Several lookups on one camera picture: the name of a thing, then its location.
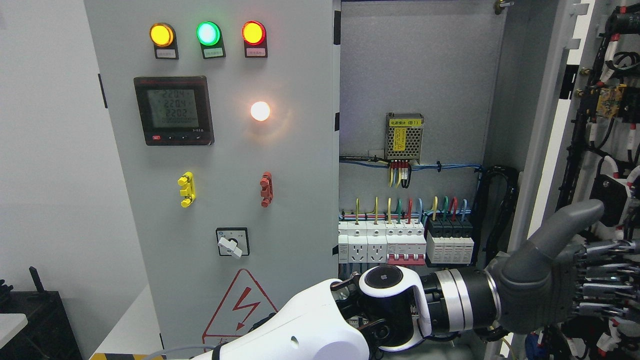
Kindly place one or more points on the yellow indicator lamp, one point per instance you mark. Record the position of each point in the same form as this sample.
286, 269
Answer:
165, 44

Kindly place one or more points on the white rotary selector switch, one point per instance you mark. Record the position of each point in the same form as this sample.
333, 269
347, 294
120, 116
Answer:
233, 241

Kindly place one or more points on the white socket breaker row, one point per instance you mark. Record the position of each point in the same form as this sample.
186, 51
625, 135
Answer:
381, 242

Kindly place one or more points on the grey cabinet door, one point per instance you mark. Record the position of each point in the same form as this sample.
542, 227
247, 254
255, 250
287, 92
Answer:
546, 56
199, 296

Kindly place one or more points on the white glowing lamp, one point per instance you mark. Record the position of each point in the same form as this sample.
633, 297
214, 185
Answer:
260, 111

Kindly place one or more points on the green indicator lamp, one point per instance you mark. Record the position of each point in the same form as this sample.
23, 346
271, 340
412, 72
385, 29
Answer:
211, 40

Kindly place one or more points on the black white surge protector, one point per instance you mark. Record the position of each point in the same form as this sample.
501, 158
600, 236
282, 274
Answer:
449, 243

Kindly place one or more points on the red terminal connector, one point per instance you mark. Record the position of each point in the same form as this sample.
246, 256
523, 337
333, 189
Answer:
267, 189

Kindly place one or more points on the yellow terminal connector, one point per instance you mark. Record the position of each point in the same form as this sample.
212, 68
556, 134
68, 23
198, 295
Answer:
187, 189

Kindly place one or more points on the red indicator lamp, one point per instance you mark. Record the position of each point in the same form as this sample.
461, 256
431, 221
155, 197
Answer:
254, 40

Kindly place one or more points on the black box at left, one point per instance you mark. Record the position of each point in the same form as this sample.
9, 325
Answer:
48, 334

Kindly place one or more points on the metal mesh power supply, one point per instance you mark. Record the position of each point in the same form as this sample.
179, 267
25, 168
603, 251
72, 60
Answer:
404, 136

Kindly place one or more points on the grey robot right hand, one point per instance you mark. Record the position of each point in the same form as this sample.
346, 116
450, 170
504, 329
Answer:
550, 278

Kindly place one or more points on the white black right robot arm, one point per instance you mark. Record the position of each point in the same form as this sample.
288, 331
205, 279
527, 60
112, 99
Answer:
387, 308

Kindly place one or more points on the black digital power meter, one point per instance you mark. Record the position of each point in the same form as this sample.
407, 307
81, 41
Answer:
175, 110

